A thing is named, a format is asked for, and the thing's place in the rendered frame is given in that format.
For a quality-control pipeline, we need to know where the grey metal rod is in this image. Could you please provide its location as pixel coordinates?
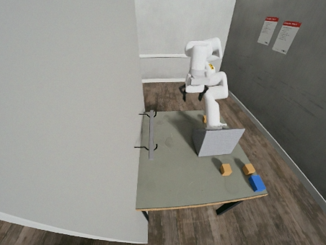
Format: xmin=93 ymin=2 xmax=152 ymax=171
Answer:
xmin=149 ymin=110 xmax=154 ymax=160

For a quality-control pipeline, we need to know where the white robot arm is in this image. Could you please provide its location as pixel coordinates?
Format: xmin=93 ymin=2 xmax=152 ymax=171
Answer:
xmin=185 ymin=37 xmax=228 ymax=130

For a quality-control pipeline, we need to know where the white wall panel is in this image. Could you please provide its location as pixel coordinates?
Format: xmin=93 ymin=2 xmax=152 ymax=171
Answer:
xmin=0 ymin=0 xmax=148 ymax=244

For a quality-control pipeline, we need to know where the small tan block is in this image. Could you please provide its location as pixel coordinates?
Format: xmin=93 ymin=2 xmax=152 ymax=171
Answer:
xmin=242 ymin=164 xmax=255 ymax=176
xmin=220 ymin=164 xmax=232 ymax=176

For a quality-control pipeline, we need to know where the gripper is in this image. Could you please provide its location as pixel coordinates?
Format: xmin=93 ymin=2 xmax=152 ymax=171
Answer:
xmin=179 ymin=73 xmax=209 ymax=102

